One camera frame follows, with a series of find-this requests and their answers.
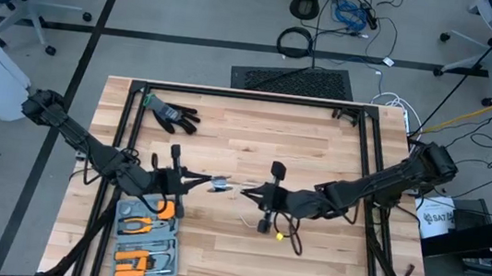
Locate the small white adapter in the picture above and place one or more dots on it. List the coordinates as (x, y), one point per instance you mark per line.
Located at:
(388, 61)

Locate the thin black slanted pole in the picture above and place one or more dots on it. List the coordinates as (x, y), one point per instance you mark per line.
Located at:
(471, 71)

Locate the orange tape measure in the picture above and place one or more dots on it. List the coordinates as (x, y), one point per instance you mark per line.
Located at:
(167, 210)

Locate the black grey work glove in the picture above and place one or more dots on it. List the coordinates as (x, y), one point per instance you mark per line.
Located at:
(169, 114)

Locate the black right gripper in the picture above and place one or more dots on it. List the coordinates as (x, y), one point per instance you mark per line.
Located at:
(278, 197)

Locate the black power strip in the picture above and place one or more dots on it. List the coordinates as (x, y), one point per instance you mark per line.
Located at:
(370, 17)

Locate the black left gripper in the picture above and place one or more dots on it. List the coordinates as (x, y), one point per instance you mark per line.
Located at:
(173, 181)

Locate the black clamp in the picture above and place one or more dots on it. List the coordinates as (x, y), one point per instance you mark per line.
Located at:
(346, 115)

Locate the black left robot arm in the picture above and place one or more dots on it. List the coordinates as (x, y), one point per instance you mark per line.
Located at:
(87, 143)

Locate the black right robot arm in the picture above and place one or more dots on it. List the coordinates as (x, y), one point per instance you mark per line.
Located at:
(385, 182)

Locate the grey tool case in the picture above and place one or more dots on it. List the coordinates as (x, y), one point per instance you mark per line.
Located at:
(172, 266)

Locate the black floor mat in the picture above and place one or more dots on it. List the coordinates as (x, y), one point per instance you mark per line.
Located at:
(299, 81)

